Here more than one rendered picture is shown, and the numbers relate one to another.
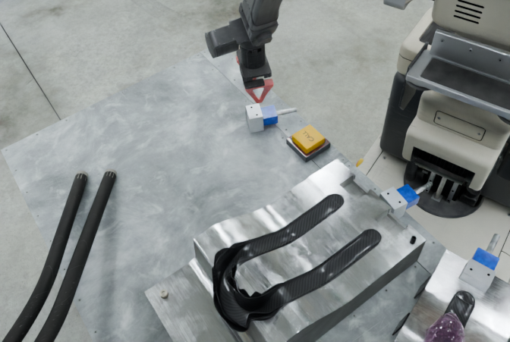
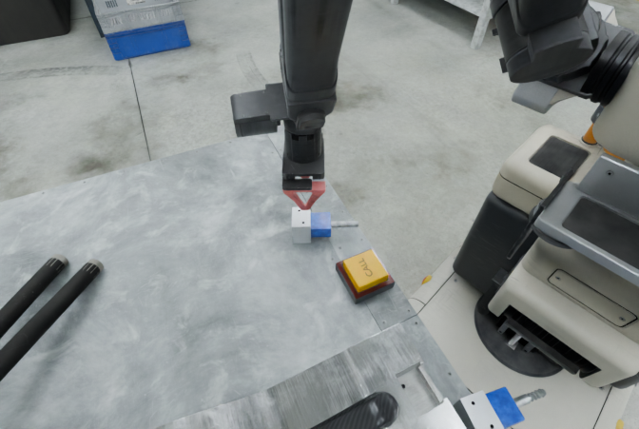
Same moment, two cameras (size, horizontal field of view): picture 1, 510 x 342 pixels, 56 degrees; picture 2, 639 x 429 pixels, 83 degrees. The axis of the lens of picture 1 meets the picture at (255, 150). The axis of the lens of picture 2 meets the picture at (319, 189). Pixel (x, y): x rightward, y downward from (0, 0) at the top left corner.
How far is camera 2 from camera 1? 0.56 m
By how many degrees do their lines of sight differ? 6
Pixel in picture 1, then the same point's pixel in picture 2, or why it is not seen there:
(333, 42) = (418, 146)
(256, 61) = (305, 152)
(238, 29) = (278, 100)
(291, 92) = (370, 185)
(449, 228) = (524, 389)
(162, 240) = (114, 392)
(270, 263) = not seen: outside the picture
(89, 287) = not seen: outside the picture
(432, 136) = (542, 300)
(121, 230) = (69, 358)
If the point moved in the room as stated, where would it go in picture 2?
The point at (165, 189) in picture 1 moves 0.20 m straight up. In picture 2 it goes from (155, 303) to (106, 236)
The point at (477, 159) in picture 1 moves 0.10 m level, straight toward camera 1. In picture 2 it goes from (612, 356) to (591, 406)
